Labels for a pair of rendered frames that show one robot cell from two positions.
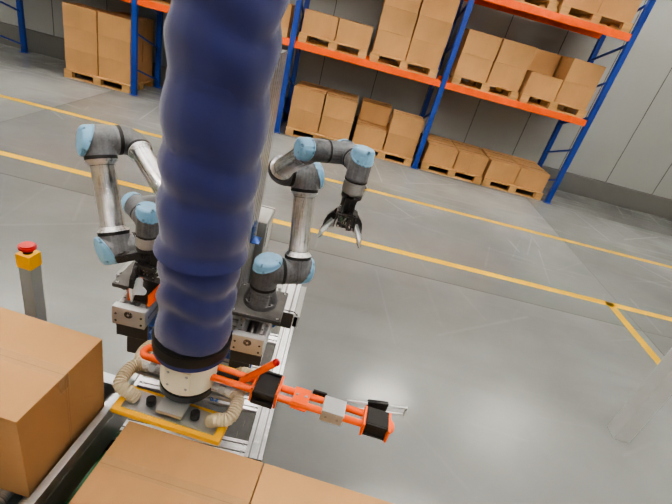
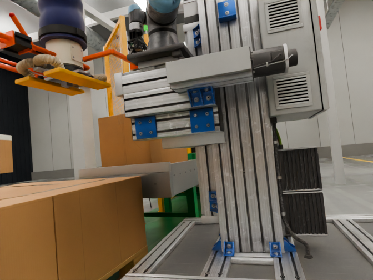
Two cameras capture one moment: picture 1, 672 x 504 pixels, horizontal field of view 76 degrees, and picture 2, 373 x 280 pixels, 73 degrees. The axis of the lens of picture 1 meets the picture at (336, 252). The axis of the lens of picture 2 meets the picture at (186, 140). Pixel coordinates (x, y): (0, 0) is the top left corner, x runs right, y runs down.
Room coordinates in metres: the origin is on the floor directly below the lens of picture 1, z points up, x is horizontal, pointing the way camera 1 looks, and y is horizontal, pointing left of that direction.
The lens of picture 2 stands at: (1.93, -0.65, 0.65)
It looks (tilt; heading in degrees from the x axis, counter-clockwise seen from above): 3 degrees up; 110
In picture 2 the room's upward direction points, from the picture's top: 5 degrees counter-clockwise
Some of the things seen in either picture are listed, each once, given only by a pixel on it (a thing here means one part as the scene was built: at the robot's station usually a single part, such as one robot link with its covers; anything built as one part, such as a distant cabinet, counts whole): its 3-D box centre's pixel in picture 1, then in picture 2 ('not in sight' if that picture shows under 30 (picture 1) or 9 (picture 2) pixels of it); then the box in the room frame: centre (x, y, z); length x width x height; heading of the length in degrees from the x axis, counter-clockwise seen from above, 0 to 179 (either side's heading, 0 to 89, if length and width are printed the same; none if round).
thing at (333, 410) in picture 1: (332, 410); not in sight; (0.93, -0.12, 1.17); 0.07 x 0.07 x 0.04; 88
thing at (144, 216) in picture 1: (147, 219); (135, 16); (1.22, 0.63, 1.48); 0.09 x 0.08 x 0.11; 49
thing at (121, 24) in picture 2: not in sight; (120, 123); (0.27, 1.77, 1.05); 0.87 x 0.10 x 2.10; 140
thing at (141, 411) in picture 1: (172, 410); (53, 84); (0.85, 0.35, 1.08); 0.34 x 0.10 x 0.05; 88
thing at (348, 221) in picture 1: (347, 210); not in sight; (1.33, 0.00, 1.66); 0.09 x 0.08 x 0.12; 4
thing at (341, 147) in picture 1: (343, 153); not in sight; (1.42, 0.07, 1.82); 0.11 x 0.11 x 0.08; 30
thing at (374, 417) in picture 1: (375, 423); not in sight; (0.92, -0.26, 1.18); 0.08 x 0.07 x 0.05; 88
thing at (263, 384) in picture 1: (266, 388); (16, 43); (0.94, 0.09, 1.18); 0.10 x 0.08 x 0.06; 178
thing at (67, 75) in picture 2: not in sight; (80, 77); (1.04, 0.34, 1.08); 0.34 x 0.10 x 0.05; 88
